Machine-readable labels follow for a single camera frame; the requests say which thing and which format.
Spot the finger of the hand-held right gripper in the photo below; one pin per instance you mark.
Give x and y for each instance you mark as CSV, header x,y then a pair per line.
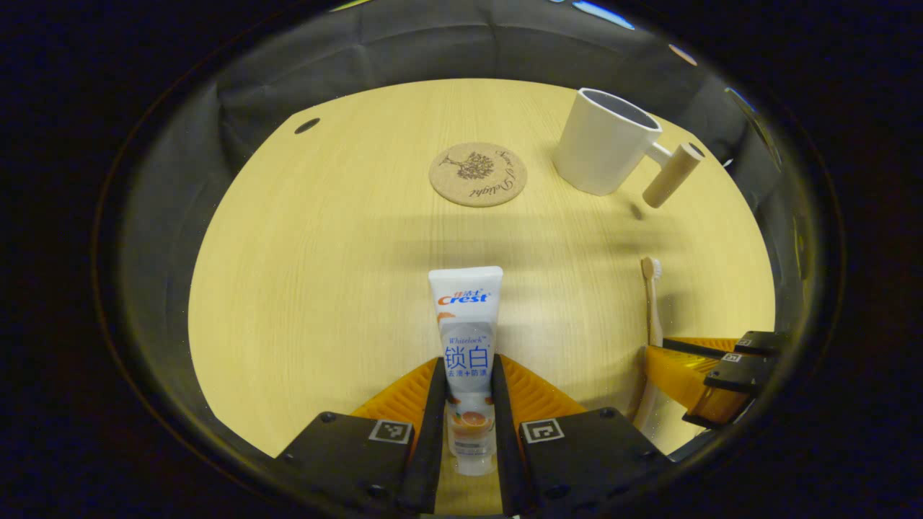
x,y
735,375
764,342

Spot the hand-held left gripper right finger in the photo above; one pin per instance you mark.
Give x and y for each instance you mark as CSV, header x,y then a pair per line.
x,y
505,447

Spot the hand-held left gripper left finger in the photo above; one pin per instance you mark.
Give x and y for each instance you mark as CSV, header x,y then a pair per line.
x,y
433,432

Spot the white toothpaste tube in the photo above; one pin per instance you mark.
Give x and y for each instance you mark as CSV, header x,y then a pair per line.
x,y
465,346

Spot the beige toothbrush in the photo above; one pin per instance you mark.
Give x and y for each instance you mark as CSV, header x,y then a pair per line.
x,y
652,303

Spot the round cork coaster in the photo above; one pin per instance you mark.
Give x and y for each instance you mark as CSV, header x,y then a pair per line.
x,y
461,184

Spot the white cup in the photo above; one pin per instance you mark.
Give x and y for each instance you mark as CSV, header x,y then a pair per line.
x,y
598,144

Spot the light wooden desktop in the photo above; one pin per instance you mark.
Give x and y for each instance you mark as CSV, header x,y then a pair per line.
x,y
324,288

